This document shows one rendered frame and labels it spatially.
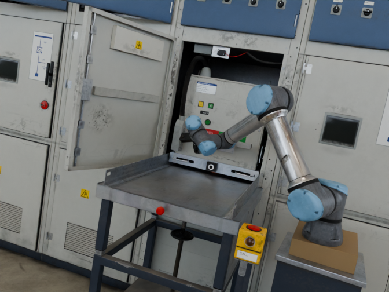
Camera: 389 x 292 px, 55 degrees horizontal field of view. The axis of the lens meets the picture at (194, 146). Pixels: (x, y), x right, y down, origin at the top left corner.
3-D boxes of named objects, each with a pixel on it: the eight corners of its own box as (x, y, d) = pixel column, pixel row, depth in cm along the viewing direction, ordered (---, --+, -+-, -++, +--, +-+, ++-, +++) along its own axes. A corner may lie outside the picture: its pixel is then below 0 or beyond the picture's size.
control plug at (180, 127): (178, 151, 210) (183, 120, 208) (170, 149, 211) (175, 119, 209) (182, 150, 218) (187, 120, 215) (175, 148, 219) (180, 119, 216)
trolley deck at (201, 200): (237, 236, 140) (240, 221, 139) (95, 196, 158) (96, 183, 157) (260, 198, 205) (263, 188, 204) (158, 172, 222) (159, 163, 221)
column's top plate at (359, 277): (362, 257, 158) (363, 252, 158) (365, 288, 129) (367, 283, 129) (286, 235, 170) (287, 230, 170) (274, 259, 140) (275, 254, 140)
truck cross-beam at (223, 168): (257, 182, 208) (259, 171, 207) (168, 161, 223) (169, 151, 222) (258, 181, 213) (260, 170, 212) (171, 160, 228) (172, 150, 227)
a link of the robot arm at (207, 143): (226, 145, 172) (214, 128, 177) (208, 146, 165) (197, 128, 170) (216, 156, 177) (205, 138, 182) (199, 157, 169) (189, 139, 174)
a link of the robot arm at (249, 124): (298, 82, 155) (221, 134, 189) (283, 80, 148) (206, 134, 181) (309, 106, 152) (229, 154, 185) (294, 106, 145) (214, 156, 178)
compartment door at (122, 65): (59, 167, 175) (79, 5, 165) (149, 161, 227) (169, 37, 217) (68, 171, 171) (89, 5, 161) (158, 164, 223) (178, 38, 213)
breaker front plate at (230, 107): (253, 173, 208) (271, 88, 202) (173, 154, 222) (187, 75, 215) (254, 172, 210) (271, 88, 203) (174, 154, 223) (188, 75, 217)
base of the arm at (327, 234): (344, 237, 148) (349, 214, 147) (339, 251, 135) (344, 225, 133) (306, 226, 155) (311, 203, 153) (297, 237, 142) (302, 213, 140)
